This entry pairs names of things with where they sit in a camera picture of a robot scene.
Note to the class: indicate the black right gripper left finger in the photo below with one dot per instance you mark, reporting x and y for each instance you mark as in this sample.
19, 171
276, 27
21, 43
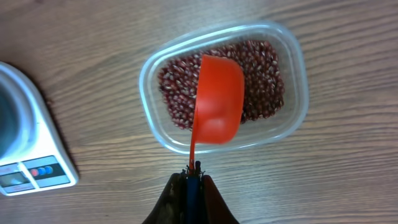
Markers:
170, 207

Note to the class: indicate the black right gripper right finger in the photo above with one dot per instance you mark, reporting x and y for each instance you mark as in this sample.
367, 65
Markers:
212, 208

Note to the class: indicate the orange scoop blue handle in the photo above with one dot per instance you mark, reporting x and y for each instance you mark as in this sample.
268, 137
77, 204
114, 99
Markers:
217, 115

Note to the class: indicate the white digital kitchen scale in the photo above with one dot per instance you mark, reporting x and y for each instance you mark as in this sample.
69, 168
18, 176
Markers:
39, 160

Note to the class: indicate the blue bowl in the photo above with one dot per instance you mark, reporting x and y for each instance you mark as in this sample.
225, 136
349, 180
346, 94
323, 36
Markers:
9, 123

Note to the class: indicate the red beans in container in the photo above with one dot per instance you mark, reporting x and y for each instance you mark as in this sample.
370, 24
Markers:
264, 87

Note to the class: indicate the clear plastic container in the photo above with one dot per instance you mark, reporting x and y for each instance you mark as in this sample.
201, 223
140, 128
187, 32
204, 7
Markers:
251, 133

